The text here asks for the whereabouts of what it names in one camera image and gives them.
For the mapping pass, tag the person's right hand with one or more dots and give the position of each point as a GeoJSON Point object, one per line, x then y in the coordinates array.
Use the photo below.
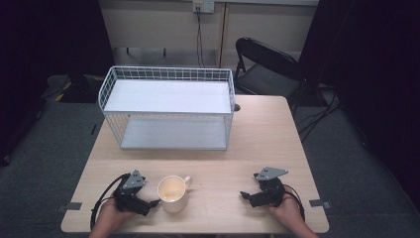
{"type": "Point", "coordinates": [287, 210]}

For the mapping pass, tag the white wall socket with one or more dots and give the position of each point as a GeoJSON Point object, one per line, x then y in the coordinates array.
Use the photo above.
{"type": "Point", "coordinates": [203, 6]}

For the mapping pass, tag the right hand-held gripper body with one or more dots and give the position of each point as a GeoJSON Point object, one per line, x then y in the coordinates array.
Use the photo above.
{"type": "Point", "coordinates": [269, 195]}

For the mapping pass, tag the dark curtain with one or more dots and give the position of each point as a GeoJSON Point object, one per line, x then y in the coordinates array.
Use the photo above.
{"type": "Point", "coordinates": [39, 49]}
{"type": "Point", "coordinates": [373, 66]}

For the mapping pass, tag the cream white cup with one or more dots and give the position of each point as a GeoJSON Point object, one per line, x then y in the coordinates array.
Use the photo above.
{"type": "Point", "coordinates": [173, 195]}

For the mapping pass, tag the black folding chair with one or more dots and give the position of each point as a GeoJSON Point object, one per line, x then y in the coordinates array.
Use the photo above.
{"type": "Point", "coordinates": [267, 72]}

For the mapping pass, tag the person's left hand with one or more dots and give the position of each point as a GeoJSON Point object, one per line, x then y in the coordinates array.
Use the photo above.
{"type": "Point", "coordinates": [110, 214]}

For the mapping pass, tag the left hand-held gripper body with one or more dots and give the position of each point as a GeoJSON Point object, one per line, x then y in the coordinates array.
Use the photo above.
{"type": "Point", "coordinates": [132, 195]}

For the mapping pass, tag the grey tape strip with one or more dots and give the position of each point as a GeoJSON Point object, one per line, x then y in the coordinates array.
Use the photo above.
{"type": "Point", "coordinates": [318, 203]}
{"type": "Point", "coordinates": [71, 206]}

